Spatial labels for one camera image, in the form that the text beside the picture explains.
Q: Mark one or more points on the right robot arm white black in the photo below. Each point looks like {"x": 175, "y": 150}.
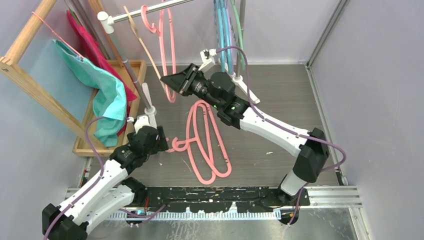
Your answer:
{"x": 307, "y": 147}

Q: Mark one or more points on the white metal clothes rack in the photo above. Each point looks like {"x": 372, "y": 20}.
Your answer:
{"x": 153, "y": 15}

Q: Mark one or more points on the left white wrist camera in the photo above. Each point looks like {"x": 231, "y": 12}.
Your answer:
{"x": 139, "y": 122}

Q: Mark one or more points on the aluminium rail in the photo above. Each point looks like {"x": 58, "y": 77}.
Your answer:
{"x": 334, "y": 197}

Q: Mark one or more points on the purple wire hanger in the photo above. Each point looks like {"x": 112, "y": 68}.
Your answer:
{"x": 230, "y": 40}

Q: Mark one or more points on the teal cloth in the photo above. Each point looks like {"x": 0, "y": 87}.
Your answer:
{"x": 110, "y": 102}

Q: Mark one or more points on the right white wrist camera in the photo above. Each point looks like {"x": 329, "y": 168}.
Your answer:
{"x": 208, "y": 59}

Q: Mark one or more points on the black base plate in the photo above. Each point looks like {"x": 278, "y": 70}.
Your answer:
{"x": 247, "y": 199}

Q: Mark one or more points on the beige plastic hanger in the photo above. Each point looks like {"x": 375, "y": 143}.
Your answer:
{"x": 142, "y": 43}

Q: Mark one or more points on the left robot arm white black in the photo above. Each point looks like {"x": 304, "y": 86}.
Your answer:
{"x": 111, "y": 189}

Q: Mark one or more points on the magenta cloth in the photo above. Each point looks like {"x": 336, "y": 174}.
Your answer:
{"x": 92, "y": 52}

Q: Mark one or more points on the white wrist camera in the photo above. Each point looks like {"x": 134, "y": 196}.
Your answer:
{"x": 139, "y": 122}
{"x": 208, "y": 59}

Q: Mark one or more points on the green wire hanger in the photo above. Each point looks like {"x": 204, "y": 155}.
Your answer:
{"x": 240, "y": 42}

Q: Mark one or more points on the wooden frame rack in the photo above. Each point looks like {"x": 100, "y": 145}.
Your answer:
{"x": 9, "y": 64}

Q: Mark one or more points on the light blue wire hanger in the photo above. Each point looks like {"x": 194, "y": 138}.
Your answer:
{"x": 224, "y": 19}

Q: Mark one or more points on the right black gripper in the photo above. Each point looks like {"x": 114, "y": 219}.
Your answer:
{"x": 182, "y": 82}

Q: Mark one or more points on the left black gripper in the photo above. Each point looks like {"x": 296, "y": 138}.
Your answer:
{"x": 159, "y": 144}

